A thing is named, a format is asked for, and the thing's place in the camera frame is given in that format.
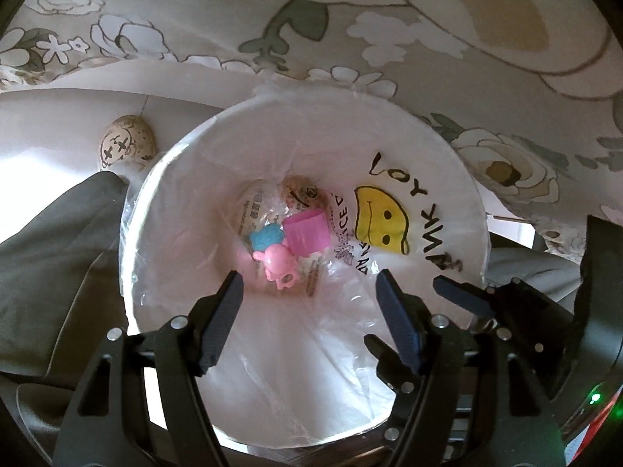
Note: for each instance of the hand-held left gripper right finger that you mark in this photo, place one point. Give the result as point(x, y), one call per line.
point(398, 321)

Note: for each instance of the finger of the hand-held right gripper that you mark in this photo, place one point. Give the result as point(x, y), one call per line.
point(457, 294)
point(384, 355)

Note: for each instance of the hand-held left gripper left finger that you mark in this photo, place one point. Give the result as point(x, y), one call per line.
point(221, 321)

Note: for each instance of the white bin with plastic bag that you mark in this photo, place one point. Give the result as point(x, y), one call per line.
point(384, 214)

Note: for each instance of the white round trash bin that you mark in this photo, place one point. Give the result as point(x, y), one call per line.
point(185, 194)

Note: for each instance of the olive grey cloth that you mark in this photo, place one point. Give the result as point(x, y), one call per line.
point(530, 267)
point(53, 262)

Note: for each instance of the pink toy figure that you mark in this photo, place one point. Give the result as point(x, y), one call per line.
point(277, 262)

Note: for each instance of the blue crumpled scrap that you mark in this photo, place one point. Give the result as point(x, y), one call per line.
point(265, 238)

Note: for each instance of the white printed packet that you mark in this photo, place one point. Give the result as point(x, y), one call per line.
point(250, 209)

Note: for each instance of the pink plastic cup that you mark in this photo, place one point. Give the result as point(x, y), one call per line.
point(304, 233)

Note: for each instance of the beige printed paper ball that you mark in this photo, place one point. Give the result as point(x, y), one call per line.
point(124, 141)
point(299, 189)

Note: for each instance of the floral bedsheet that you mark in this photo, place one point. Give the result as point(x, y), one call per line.
point(413, 58)

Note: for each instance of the white bed frame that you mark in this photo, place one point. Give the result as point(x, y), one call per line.
point(73, 102)

